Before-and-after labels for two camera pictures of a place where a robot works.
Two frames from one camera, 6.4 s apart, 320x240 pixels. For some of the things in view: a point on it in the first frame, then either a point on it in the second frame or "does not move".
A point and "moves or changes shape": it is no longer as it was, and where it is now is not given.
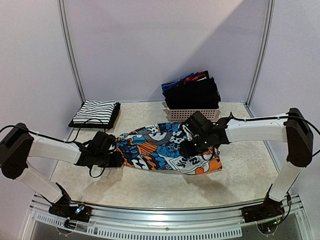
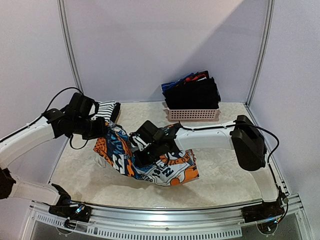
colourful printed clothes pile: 158,147 moves or changes shape
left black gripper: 117,162 → 102,130
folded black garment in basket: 202,94 does not move
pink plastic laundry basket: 175,115 does not move
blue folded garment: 165,86 does not move
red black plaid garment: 202,75 does not move
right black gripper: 189,150 → 144,158
